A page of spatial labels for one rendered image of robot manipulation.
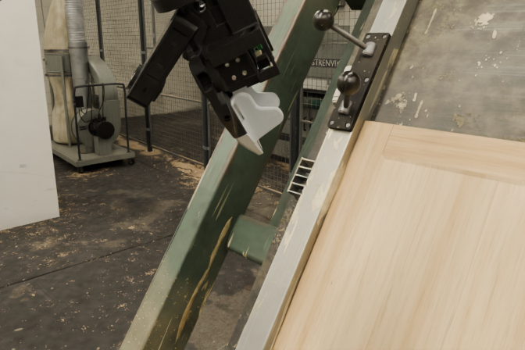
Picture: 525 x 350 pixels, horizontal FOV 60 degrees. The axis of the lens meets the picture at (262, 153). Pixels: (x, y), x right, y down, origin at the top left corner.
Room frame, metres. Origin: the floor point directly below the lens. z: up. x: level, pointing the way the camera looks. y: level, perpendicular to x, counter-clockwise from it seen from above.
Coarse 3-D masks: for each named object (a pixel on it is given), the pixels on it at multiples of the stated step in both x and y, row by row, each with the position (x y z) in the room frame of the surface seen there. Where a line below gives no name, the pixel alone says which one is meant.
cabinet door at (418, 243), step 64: (384, 128) 0.76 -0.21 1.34; (384, 192) 0.69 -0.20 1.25; (448, 192) 0.63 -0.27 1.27; (512, 192) 0.59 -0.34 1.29; (320, 256) 0.68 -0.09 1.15; (384, 256) 0.62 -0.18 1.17; (448, 256) 0.58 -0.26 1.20; (512, 256) 0.53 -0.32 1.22; (320, 320) 0.61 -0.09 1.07; (384, 320) 0.57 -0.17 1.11; (448, 320) 0.52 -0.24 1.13; (512, 320) 0.49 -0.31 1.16
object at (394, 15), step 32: (384, 0) 0.92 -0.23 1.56; (416, 0) 0.91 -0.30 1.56; (384, 32) 0.87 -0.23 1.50; (384, 64) 0.84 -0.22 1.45; (320, 160) 0.77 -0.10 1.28; (320, 192) 0.73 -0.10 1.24; (288, 224) 0.73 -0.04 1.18; (320, 224) 0.71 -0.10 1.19; (288, 256) 0.69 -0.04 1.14; (288, 288) 0.65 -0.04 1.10; (256, 320) 0.65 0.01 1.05
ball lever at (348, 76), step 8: (344, 72) 0.71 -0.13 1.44; (352, 72) 0.70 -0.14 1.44; (344, 80) 0.69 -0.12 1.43; (352, 80) 0.69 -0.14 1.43; (360, 80) 0.70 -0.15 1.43; (344, 88) 0.69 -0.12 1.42; (352, 88) 0.69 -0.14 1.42; (344, 96) 0.75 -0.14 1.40; (344, 104) 0.78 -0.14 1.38; (352, 104) 0.79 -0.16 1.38; (344, 112) 0.78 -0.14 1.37
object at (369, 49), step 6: (318, 12) 0.82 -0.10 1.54; (324, 12) 0.82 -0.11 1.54; (330, 12) 0.82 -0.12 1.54; (318, 18) 0.82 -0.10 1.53; (324, 18) 0.81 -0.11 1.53; (330, 18) 0.82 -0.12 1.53; (318, 24) 0.82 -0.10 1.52; (324, 24) 0.81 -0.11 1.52; (330, 24) 0.82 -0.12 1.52; (324, 30) 0.83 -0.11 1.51; (336, 30) 0.83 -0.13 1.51; (342, 30) 0.83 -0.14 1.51; (348, 36) 0.83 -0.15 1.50; (354, 42) 0.84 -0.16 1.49; (360, 42) 0.84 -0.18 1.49; (372, 42) 0.84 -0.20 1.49; (366, 48) 0.84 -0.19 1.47; (372, 48) 0.84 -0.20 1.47; (366, 54) 0.84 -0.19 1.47; (372, 54) 0.83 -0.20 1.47
